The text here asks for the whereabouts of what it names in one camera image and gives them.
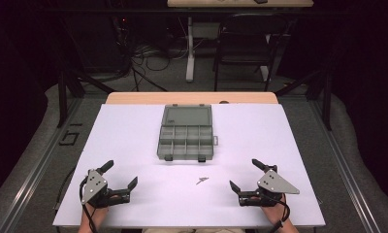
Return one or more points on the black metal frame stand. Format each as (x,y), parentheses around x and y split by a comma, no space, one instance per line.
(326,97)
(63,97)

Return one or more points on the aluminium floor rail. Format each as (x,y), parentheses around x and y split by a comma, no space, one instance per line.
(344,168)
(37,168)

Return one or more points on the black folding chair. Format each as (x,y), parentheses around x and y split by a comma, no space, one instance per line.
(243,48)

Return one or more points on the background wooden desk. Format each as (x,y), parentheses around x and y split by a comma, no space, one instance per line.
(214,4)

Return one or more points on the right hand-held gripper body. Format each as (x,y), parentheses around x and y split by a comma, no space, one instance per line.
(274,184)

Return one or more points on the white table cover board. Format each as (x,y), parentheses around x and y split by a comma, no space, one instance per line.
(143,161)

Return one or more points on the person's left hand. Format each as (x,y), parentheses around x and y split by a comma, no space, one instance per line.
(98,213)

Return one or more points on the grey plastic organizer box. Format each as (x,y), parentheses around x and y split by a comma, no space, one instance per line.
(185,136)

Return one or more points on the wooden table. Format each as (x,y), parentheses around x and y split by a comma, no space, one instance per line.
(150,97)

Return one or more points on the small metal screw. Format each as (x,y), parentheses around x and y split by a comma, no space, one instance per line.
(202,180)

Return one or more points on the dark object on desk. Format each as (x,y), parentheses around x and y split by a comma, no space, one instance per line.
(260,1)

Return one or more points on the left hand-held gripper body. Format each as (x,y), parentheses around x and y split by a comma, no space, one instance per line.
(95,186)

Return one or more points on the white desk leg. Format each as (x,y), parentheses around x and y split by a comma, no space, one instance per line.
(190,58)

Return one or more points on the person's right hand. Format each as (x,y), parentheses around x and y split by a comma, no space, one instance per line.
(273,213)

